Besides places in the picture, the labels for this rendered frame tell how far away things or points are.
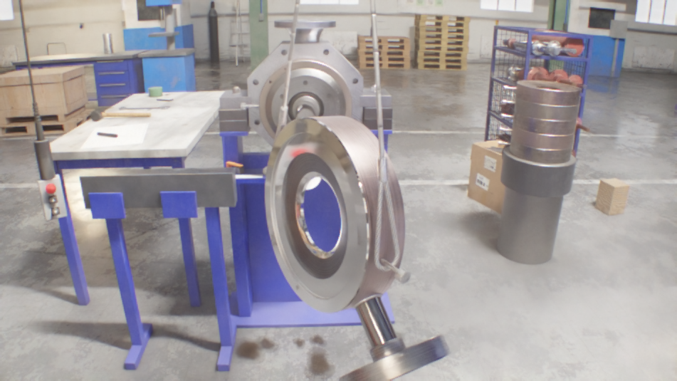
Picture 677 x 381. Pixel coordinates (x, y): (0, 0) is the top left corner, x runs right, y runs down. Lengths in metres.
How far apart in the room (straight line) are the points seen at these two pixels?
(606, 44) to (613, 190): 10.24
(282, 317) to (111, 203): 1.01
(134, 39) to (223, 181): 11.06
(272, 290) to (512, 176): 1.52
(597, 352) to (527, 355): 0.36
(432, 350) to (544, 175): 2.19
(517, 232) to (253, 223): 1.59
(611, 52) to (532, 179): 11.47
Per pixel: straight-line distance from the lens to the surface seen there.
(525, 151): 2.95
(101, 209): 2.08
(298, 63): 1.94
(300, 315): 2.51
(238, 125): 2.10
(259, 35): 7.89
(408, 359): 0.80
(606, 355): 2.58
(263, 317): 2.51
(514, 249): 3.16
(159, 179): 1.96
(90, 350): 2.54
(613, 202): 4.18
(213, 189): 1.93
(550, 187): 2.96
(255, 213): 2.38
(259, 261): 2.49
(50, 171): 1.55
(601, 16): 14.07
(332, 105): 1.92
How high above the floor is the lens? 1.48
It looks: 21 degrees down
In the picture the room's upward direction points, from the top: straight up
